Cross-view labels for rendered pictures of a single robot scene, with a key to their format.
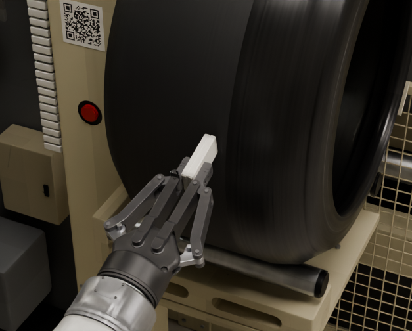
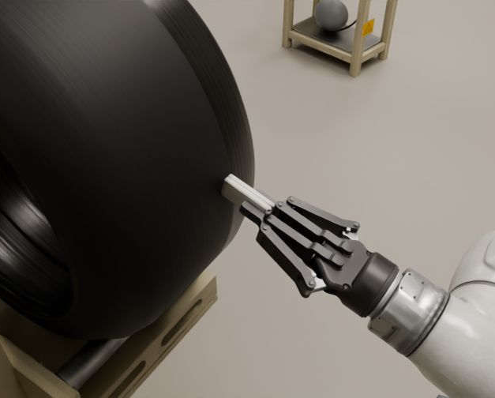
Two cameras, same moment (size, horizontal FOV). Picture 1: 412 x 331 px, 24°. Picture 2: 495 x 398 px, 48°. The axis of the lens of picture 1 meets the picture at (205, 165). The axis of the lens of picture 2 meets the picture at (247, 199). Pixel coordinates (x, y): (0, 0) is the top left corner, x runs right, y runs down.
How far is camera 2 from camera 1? 1.04 m
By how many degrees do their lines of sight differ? 61
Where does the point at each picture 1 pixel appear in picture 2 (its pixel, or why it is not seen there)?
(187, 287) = (144, 358)
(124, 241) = (333, 275)
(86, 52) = not seen: outside the picture
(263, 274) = not seen: hidden behind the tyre
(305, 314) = (208, 277)
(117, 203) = (54, 378)
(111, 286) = (410, 283)
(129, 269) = (389, 268)
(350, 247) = not seen: hidden behind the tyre
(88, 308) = (436, 306)
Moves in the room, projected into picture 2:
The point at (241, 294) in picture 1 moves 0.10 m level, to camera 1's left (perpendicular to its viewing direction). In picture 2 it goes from (174, 314) to (159, 363)
